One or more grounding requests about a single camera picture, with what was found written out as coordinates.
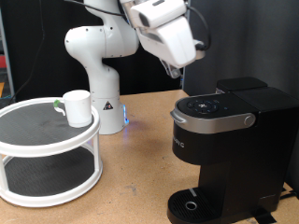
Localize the grey metal frame post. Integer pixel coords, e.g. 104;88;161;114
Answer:
0;7;16;101

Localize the black tape strip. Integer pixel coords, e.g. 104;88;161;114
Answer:
250;209;278;224

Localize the black Keurig coffee machine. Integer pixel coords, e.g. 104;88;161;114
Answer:
166;77;299;224

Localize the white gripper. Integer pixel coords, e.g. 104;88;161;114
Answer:
136;15;206;79

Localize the grey partition panel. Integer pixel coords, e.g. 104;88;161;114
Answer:
181;0;299;108

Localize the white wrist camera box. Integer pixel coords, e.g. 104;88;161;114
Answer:
130;0;188;29

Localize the black curtain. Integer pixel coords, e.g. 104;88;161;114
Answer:
0;0;188;102

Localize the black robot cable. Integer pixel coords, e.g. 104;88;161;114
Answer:
64;0;213;52

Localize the white two-tier turntable shelf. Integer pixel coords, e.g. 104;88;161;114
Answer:
0;96;104;208

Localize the black power cable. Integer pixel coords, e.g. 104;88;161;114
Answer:
278;186;299;202

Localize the white mug green taped handle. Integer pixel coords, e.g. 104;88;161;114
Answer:
53;90;93;129

